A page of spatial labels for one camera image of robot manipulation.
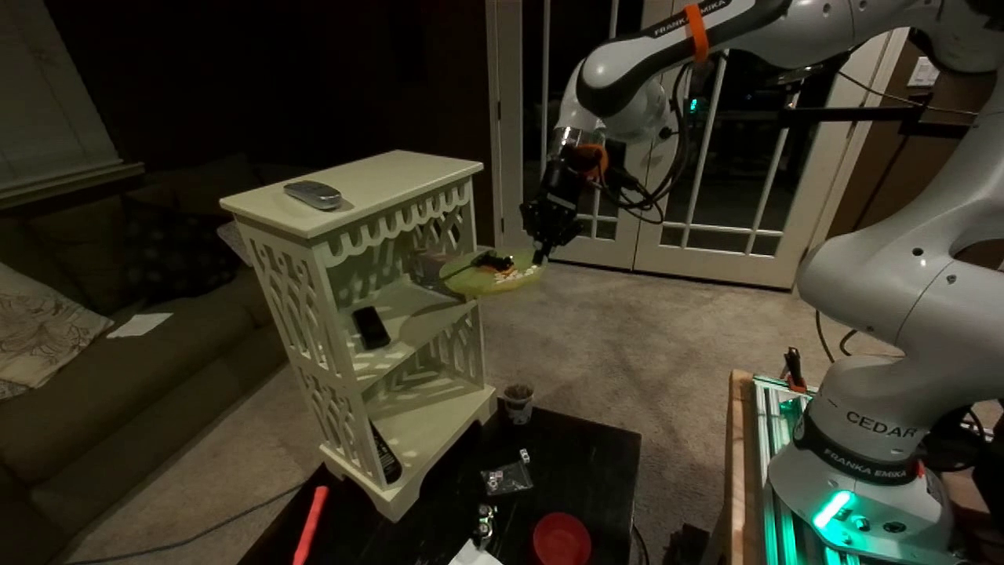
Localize small clear cup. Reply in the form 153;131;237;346
499;381;536;428

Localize white glass french doors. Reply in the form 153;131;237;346
484;0;912;292

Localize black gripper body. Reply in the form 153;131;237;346
518;125;615;243

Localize black phone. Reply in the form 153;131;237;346
350;303;391;351

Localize grey remote control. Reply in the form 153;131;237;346
281;179;354;214

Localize grey fabric sofa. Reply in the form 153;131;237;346
0;153;293;565

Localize black remote control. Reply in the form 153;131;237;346
367;418;405;485

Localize light shell print pillow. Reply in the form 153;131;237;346
0;260;117;400

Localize small white paper note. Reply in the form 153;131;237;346
104;308;173;342

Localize white lattice wooden shelf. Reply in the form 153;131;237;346
215;147;499;524

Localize yellow-green plate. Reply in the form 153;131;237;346
437;249;546;297

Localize clear plastic bag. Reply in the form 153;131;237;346
476;448;536;497

